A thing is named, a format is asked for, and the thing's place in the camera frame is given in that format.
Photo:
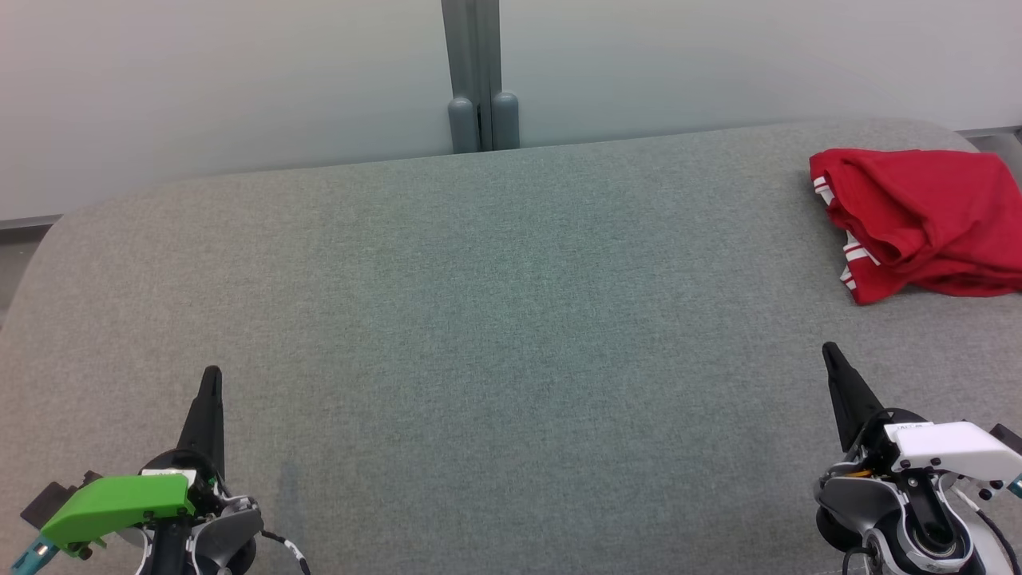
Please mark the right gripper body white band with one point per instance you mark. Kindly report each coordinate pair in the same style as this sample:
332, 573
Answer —
950, 447

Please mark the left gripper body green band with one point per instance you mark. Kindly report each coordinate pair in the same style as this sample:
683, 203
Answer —
120, 507

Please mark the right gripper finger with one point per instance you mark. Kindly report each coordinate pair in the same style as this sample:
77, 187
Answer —
850, 399

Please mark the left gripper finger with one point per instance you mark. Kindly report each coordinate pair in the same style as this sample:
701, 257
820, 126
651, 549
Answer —
207, 423

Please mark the red jersey with number 23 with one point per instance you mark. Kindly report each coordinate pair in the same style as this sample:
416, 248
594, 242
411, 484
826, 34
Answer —
918, 192

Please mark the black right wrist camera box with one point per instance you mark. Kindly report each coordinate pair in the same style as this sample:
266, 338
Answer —
1008, 439

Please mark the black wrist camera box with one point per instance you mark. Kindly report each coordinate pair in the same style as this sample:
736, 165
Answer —
48, 503
1008, 439

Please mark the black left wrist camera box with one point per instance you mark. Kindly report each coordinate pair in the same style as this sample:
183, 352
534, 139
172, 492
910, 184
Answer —
48, 503

